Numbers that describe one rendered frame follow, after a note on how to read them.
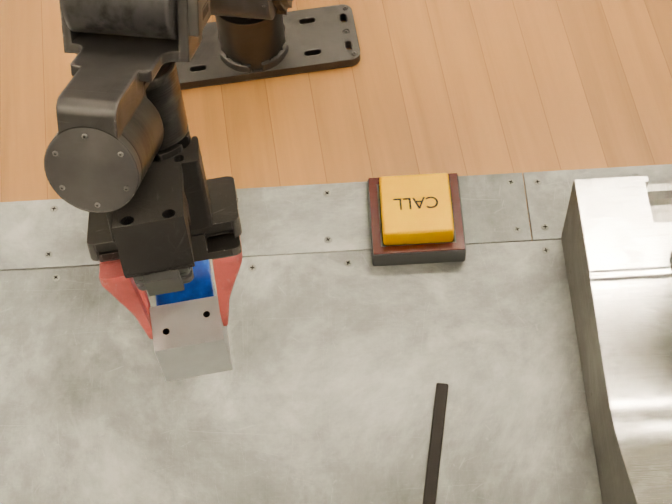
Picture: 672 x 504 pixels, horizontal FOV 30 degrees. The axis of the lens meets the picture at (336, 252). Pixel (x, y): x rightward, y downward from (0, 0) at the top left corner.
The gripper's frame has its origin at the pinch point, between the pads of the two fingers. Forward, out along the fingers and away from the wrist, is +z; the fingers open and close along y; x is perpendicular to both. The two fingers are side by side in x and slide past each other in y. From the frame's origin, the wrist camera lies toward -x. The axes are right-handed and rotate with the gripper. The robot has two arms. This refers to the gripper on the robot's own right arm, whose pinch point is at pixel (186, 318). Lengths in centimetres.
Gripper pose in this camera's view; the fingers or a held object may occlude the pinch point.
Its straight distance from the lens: 90.9
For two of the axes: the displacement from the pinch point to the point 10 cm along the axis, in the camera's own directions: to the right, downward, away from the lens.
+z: 1.2, 8.4, 5.2
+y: 9.8, -1.7, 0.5
